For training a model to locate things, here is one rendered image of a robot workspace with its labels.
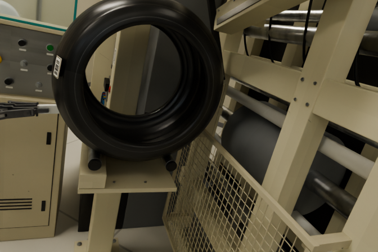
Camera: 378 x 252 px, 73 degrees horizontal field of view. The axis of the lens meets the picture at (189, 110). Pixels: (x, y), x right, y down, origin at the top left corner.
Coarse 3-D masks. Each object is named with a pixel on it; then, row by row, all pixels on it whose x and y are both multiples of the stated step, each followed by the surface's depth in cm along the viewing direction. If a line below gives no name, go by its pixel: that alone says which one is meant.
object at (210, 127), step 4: (224, 84) 128; (224, 88) 129; (220, 100) 131; (216, 112) 132; (216, 116) 133; (212, 120) 133; (208, 124) 133; (212, 124) 134; (208, 128) 134; (212, 128) 135; (212, 132) 136; (200, 136) 134
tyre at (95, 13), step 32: (128, 0) 76; (160, 0) 79; (96, 32) 73; (192, 32) 83; (64, 64) 74; (192, 64) 116; (64, 96) 77; (192, 96) 118; (96, 128) 82; (128, 128) 116; (160, 128) 118; (192, 128) 95; (128, 160) 95
